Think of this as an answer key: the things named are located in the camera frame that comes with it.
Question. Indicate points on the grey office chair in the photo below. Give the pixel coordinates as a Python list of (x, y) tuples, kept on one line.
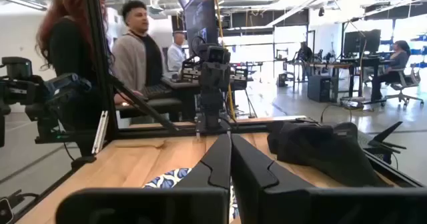
[(405, 80)]

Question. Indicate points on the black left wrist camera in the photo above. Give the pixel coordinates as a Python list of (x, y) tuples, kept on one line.
[(218, 54)]

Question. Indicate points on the black computer monitor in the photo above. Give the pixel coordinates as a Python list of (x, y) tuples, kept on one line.
[(362, 42), (200, 17)]

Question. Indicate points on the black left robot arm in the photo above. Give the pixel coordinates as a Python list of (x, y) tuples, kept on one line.
[(213, 110)]

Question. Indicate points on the black cloth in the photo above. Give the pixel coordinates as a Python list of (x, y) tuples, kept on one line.
[(317, 150)]

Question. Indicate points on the black computer tower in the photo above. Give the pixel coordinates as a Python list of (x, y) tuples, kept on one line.
[(319, 89)]

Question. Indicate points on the black keyboard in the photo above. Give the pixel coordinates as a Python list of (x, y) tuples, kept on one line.
[(156, 91)]

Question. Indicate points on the black standing desk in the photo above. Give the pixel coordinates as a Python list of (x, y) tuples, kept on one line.
[(367, 61)]

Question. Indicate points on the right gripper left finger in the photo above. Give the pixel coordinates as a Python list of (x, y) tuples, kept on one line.
[(200, 204)]

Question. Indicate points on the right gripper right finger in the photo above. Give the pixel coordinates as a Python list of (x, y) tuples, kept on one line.
[(267, 204)]

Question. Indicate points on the black computer box with antennas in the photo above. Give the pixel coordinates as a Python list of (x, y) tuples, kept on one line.
[(380, 143)]

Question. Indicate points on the blue patterned white plate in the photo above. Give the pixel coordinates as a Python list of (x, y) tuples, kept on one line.
[(166, 179)]

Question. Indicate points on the person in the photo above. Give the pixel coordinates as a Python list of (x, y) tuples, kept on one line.
[(133, 60), (175, 57), (304, 54), (398, 59), (66, 50)]

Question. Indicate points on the dark desk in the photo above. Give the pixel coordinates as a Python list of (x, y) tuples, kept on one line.
[(180, 84)]

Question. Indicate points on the white metal bracket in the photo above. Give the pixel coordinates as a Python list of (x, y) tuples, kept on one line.
[(100, 132)]

